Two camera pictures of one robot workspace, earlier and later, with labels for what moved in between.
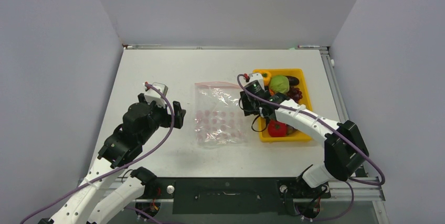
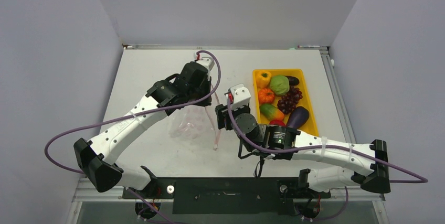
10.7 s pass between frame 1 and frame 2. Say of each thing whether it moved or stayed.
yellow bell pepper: stayed
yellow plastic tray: stayed
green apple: stayed
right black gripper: moved
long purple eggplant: stayed
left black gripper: moved
